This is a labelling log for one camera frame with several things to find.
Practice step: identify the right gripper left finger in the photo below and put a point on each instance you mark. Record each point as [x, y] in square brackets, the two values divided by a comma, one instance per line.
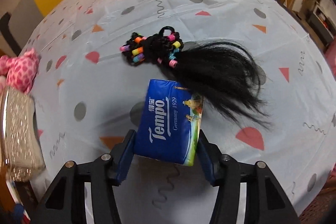
[64, 200]

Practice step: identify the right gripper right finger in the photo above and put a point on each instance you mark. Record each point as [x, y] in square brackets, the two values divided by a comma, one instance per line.
[266, 201]

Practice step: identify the blue Tempo tissue pack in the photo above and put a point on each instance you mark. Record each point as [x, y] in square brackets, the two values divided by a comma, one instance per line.
[170, 123]

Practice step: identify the black hair extension with beads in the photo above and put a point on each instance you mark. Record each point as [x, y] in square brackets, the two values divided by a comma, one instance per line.
[221, 71]

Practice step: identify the ornate silver tissue box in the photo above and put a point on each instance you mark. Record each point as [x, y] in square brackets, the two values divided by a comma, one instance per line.
[21, 154]

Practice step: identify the patterned white tablecloth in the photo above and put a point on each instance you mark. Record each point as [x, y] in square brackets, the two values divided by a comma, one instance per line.
[85, 90]

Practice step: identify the pink spotted plush toy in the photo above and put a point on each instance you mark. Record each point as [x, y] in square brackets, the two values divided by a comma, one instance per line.
[19, 72]

